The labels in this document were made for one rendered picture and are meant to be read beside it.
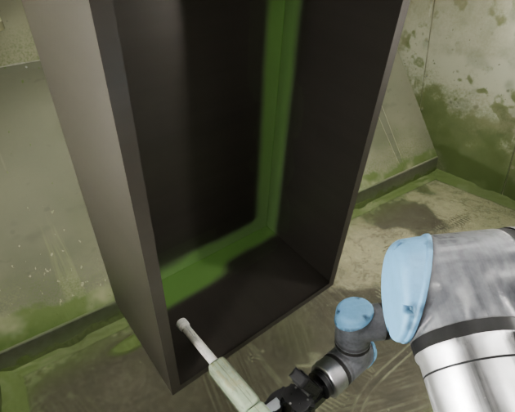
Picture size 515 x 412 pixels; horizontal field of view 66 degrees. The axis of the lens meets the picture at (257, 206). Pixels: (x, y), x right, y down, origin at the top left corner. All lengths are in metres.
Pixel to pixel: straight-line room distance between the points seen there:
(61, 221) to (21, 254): 0.20
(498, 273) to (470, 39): 2.30
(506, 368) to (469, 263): 0.10
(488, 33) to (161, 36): 2.03
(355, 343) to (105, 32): 0.84
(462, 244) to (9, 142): 1.79
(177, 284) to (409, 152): 1.90
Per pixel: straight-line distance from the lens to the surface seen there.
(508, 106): 2.64
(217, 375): 1.03
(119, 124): 0.55
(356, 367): 1.10
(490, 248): 0.49
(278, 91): 1.21
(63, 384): 1.87
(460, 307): 0.45
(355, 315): 1.01
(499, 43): 2.62
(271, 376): 1.65
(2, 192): 1.94
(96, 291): 1.91
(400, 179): 2.72
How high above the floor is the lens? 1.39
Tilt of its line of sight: 32 degrees down
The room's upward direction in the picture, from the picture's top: 6 degrees counter-clockwise
